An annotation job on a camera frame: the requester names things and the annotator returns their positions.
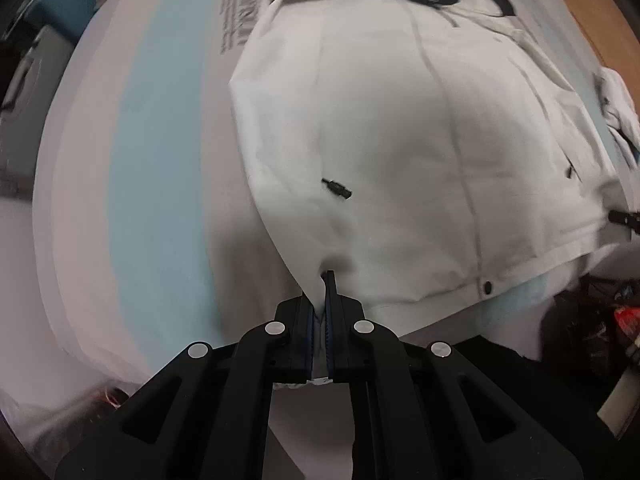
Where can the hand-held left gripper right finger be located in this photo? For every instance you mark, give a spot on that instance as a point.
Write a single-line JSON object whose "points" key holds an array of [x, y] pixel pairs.
{"points": [[380, 370]]}

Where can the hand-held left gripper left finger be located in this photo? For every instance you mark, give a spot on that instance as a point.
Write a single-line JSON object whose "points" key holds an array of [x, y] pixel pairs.
{"points": [[250, 360]]}

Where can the white and black hooded jacket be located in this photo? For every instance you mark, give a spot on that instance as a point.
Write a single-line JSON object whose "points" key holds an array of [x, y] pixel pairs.
{"points": [[400, 135]]}

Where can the striped mattress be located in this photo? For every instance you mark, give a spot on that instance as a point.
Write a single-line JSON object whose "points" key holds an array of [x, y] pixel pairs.
{"points": [[150, 160]]}

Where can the red object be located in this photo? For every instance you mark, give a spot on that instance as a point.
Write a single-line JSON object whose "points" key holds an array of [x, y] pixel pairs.
{"points": [[627, 322]]}

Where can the silver suitcase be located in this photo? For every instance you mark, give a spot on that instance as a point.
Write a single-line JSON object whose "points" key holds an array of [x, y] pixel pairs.
{"points": [[30, 110]]}

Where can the white crumpled garment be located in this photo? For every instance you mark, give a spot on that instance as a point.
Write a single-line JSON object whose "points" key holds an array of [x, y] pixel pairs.
{"points": [[620, 105]]}

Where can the wooden headboard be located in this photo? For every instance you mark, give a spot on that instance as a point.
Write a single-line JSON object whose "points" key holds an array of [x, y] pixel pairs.
{"points": [[590, 15]]}

